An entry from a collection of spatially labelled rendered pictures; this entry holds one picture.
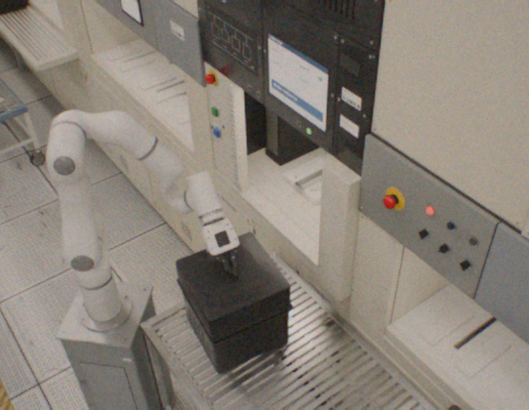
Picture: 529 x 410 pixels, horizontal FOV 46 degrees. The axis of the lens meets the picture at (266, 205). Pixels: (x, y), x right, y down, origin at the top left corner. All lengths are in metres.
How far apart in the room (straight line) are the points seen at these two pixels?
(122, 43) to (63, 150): 2.10
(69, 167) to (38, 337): 1.73
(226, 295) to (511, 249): 0.87
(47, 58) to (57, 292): 1.36
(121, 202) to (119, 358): 1.76
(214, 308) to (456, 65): 1.00
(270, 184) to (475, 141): 1.30
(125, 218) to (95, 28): 1.11
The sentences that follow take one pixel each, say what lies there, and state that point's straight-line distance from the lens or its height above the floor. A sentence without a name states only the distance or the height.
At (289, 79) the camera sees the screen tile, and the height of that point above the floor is 1.57.
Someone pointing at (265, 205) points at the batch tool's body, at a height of 0.87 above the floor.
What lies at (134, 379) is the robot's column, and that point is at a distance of 2.45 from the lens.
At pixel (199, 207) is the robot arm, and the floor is 1.25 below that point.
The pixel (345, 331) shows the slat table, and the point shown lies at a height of 0.76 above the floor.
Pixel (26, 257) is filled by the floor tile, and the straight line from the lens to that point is 3.80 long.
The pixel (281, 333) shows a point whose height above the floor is 0.83.
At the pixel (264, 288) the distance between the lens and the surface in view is 1.97.
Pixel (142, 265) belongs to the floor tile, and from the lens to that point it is 3.55.
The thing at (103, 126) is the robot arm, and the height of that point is 1.58.
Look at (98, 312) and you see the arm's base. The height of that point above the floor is 0.82.
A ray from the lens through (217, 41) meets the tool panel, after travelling 2.26.
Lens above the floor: 2.56
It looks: 42 degrees down
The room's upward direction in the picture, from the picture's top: 2 degrees counter-clockwise
